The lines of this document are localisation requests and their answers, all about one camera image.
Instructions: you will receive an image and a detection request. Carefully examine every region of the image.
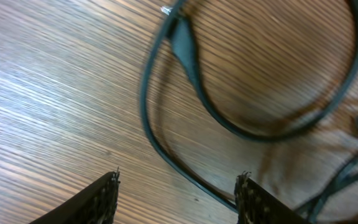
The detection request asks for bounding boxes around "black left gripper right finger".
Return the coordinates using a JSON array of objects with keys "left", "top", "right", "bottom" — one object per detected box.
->
[{"left": 234, "top": 172, "right": 308, "bottom": 224}]

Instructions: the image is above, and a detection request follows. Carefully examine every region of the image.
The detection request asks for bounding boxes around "black cable bundle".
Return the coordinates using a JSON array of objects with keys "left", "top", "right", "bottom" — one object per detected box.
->
[{"left": 162, "top": 0, "right": 358, "bottom": 223}]

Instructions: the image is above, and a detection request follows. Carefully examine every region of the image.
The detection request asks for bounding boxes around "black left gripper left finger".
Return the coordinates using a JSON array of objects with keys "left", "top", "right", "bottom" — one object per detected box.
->
[{"left": 31, "top": 170, "right": 120, "bottom": 224}]

